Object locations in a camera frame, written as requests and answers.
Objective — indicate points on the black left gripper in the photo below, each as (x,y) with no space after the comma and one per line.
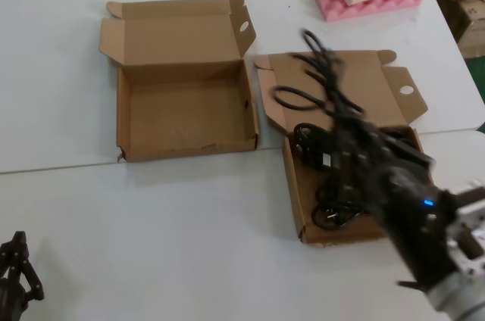
(10,298)

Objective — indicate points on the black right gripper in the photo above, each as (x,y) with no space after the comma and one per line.
(417,222)

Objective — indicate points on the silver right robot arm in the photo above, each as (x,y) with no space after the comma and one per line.
(466,290)

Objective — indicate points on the empty open cardboard box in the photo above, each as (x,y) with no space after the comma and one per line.
(182,109)

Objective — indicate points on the pink egg-crate foam pad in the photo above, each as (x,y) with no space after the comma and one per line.
(363,3)

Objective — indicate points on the brown shipping carton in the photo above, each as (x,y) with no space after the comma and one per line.
(475,33)

